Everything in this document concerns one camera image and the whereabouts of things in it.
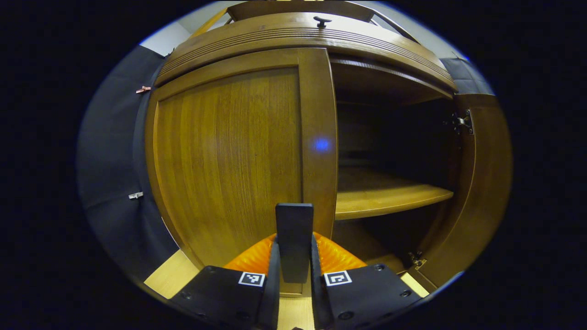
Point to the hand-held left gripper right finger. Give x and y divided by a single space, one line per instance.
317 288

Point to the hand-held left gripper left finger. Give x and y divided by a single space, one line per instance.
274 284

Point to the wooden shoe cabinet door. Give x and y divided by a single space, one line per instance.
229 160
486 183

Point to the wooden double-door shoe cabinet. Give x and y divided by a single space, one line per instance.
298 8

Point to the metal door hinge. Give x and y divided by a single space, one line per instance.
463 122
416 261

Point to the wooden cabinet drawer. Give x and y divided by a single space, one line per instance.
275 36

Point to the wooden inner shelf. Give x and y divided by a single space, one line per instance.
380 197

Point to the white clip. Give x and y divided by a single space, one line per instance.
135 195

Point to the black backdrop cloth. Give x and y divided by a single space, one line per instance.
110 160

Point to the black round drawer knob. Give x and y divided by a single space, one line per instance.
322 21

